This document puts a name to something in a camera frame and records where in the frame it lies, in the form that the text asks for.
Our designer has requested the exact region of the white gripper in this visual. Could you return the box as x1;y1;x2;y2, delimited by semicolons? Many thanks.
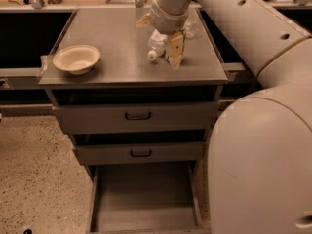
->
136;0;188;70

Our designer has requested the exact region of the blue label plastic bottle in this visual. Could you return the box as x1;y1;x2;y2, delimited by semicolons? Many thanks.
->
147;29;168;61

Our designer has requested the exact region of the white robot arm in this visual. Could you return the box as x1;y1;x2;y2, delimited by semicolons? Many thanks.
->
142;0;312;234

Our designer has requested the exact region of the clear plastic water bottle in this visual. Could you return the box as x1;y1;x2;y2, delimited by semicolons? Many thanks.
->
185;20;196;39

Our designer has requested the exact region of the top grey drawer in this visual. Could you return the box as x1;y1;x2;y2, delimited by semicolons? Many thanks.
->
53;86;218;135

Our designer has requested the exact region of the grey drawer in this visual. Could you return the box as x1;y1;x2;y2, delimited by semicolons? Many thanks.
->
53;86;218;135
74;130;205;165
86;162;210;234

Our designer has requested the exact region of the grey drawer cabinet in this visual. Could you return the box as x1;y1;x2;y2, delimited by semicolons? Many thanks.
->
37;7;228;180

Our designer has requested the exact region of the middle grey drawer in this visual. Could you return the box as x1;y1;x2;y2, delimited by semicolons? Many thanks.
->
74;130;205;165

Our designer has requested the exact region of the bottom grey drawer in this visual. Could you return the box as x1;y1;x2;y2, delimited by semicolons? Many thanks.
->
86;162;210;234

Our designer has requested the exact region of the white paper bowl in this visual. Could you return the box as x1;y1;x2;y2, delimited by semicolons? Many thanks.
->
53;45;100;75

